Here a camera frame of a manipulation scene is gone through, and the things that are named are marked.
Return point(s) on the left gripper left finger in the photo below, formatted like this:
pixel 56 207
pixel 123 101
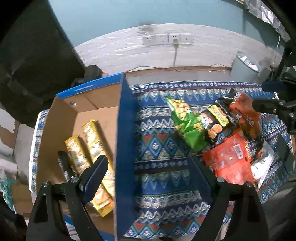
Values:
pixel 78 192

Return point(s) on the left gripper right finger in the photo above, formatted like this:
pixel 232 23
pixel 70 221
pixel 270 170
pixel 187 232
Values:
pixel 215 193

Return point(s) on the long yellow cracker pack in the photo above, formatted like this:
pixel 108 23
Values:
pixel 97 145

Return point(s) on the black yellow snack bag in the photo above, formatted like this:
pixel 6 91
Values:
pixel 66 166

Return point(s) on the red orange snack bag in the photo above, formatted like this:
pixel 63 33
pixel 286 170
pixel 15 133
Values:
pixel 231 159

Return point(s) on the light blue trash bin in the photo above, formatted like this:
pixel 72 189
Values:
pixel 245 68

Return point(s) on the white silver snack bag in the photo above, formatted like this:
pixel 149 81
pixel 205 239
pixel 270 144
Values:
pixel 261 165

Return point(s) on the orange chip bag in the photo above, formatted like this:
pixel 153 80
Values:
pixel 239 105

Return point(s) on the patterned blue tablecloth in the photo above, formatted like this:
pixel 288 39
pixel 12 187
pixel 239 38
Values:
pixel 154 191

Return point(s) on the black orange biscuit bag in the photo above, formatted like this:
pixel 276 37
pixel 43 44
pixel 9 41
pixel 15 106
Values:
pixel 218 123

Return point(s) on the green pea snack bag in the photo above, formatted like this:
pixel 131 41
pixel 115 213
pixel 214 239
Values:
pixel 187 123

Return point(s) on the blue cardboard box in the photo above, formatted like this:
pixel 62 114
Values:
pixel 101 113

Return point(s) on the black device on box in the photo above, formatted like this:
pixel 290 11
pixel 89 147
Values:
pixel 92 72

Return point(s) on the dark hanging clothes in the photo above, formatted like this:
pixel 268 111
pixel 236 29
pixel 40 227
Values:
pixel 37 59

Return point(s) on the white wall socket strip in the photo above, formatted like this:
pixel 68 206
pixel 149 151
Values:
pixel 167 39

